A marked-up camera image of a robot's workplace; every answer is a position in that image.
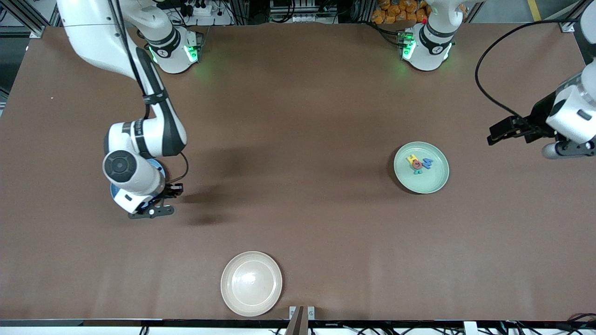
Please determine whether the blue plate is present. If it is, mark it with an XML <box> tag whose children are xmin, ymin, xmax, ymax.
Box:
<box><xmin>110</xmin><ymin>158</ymin><xmax>167</xmax><ymax>210</ymax></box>

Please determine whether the green plate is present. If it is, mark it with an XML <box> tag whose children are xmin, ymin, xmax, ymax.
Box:
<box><xmin>393</xmin><ymin>141</ymin><xmax>450</xmax><ymax>194</ymax></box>

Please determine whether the beige plate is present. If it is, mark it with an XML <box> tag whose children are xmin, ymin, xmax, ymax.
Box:
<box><xmin>220</xmin><ymin>251</ymin><xmax>283</xmax><ymax>317</ymax></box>

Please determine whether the orange packets bag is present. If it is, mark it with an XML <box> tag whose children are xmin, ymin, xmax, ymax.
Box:
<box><xmin>371</xmin><ymin>0</ymin><xmax>429</xmax><ymax>25</ymax></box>

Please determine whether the white power strip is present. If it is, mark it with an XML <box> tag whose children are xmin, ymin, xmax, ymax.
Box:
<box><xmin>161</xmin><ymin>0</ymin><xmax>233</xmax><ymax>26</ymax></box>

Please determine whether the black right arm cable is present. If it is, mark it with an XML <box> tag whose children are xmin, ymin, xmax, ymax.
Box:
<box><xmin>111</xmin><ymin>0</ymin><xmax>189</xmax><ymax>184</ymax></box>

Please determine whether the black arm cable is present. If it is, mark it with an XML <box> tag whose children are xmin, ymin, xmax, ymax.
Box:
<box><xmin>475</xmin><ymin>20</ymin><xmax>582</xmax><ymax>121</ymax></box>
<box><xmin>111</xmin><ymin>0</ymin><xmax>189</xmax><ymax>184</ymax></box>

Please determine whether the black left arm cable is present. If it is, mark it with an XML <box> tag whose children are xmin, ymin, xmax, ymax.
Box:
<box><xmin>475</xmin><ymin>20</ymin><xmax>582</xmax><ymax>121</ymax></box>

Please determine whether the aluminium frame post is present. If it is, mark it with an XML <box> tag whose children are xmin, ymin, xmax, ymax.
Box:
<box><xmin>556</xmin><ymin>12</ymin><xmax>582</xmax><ymax>33</ymax></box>
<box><xmin>0</xmin><ymin>0</ymin><xmax>47</xmax><ymax>39</ymax></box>

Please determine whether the metal camera pole bracket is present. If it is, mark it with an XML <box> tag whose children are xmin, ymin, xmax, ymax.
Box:
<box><xmin>289</xmin><ymin>306</ymin><xmax>316</xmax><ymax>335</ymax></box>

